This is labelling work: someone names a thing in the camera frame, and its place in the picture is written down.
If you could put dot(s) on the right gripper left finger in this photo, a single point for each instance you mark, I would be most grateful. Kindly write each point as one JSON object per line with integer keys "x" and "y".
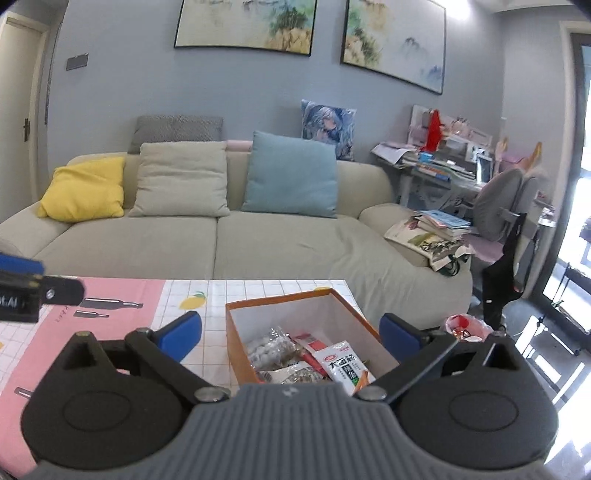
{"x": 159, "y": 355}

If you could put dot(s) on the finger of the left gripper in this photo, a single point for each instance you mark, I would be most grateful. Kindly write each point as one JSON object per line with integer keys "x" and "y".
{"x": 20, "y": 265}
{"x": 57, "y": 290}

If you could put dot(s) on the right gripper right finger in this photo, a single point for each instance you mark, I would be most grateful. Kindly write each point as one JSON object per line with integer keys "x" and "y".
{"x": 418, "y": 353}

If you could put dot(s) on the white spicy strip packet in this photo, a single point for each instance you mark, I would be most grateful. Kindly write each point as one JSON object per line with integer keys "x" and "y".
{"x": 345, "y": 367}

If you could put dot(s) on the red spicy strip packet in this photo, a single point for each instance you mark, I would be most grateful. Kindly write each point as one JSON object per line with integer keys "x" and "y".
{"x": 309, "y": 345}

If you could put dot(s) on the clear white candy bag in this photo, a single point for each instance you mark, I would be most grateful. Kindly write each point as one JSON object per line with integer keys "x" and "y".
{"x": 270, "y": 350}

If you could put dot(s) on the pink trash bin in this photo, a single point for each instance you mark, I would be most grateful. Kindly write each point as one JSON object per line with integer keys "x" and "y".
{"x": 467, "y": 328}

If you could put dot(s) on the pink lemon tablecloth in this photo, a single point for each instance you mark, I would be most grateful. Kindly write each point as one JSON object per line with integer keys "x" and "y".
{"x": 27, "y": 350}

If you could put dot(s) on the yellow cushion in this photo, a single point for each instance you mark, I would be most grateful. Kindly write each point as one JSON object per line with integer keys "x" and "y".
{"x": 85, "y": 191}

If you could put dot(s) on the beige sofa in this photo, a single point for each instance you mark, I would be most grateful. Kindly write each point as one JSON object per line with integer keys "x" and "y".
{"x": 384, "y": 277}

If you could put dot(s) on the stack of books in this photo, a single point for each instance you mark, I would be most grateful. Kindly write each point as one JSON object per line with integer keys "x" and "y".
{"x": 443, "y": 224}

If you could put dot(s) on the black metal rack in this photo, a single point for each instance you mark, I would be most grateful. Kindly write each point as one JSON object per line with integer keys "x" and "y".
{"x": 564, "y": 305}

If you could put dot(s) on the beige cushion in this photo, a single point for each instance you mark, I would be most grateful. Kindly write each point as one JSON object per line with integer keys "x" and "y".
{"x": 187, "y": 179}

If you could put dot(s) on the cluttered white desk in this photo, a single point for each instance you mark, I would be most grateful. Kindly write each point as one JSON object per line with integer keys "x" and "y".
{"x": 452, "y": 175}

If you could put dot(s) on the grey cushion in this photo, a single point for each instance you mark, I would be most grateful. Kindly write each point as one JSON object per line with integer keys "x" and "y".
{"x": 174, "y": 128}

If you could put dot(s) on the light blue cushion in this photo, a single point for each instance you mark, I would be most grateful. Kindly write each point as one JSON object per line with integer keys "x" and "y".
{"x": 289, "y": 175}

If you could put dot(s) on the wooden door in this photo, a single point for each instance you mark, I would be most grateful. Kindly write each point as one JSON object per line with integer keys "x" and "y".
{"x": 23, "y": 42}

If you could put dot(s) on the anime print pillow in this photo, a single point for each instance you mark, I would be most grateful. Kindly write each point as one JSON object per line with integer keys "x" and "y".
{"x": 330, "y": 125}

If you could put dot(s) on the right landscape painting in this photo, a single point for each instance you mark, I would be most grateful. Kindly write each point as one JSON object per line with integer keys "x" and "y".
{"x": 402, "y": 39}

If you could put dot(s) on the landscape painting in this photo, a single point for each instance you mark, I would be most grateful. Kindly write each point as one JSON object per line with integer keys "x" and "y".
{"x": 281, "y": 26}
{"x": 402, "y": 39}

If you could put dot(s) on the left landscape painting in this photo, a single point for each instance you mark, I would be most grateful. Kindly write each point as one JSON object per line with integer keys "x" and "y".
{"x": 281, "y": 26}

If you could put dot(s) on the grey wall switch panel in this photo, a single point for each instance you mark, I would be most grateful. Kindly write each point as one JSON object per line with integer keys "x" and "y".
{"x": 77, "y": 62}

